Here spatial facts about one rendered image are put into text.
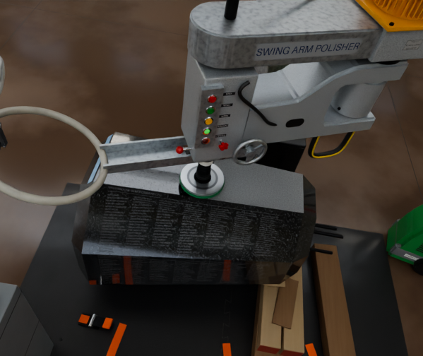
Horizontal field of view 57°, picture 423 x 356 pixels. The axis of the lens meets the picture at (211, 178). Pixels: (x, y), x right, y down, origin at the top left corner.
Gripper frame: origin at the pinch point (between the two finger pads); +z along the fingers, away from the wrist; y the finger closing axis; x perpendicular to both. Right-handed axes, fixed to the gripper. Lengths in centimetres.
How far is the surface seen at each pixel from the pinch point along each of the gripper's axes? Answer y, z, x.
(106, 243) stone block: 62, 36, -1
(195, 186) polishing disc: 90, -5, 12
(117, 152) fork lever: 50, -10, 11
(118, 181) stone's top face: 58, 14, 19
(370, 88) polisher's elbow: 132, -80, 20
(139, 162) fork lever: 58, -17, 3
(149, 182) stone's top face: 71, 8, 19
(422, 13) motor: 122, -112, 15
